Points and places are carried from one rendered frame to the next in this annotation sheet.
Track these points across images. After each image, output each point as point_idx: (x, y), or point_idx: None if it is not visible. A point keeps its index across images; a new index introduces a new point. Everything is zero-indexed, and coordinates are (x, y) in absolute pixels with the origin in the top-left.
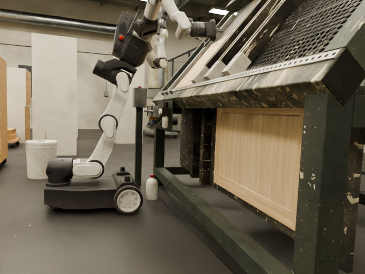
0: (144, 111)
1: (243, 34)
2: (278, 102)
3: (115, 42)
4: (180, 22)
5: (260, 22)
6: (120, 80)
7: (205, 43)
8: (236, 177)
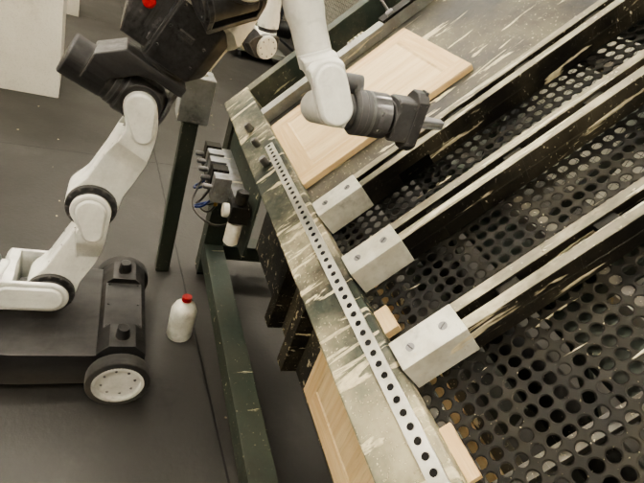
0: (196, 154)
1: (490, 182)
2: None
3: (131, 8)
4: (321, 102)
5: (552, 153)
6: (134, 116)
7: (387, 14)
8: (346, 457)
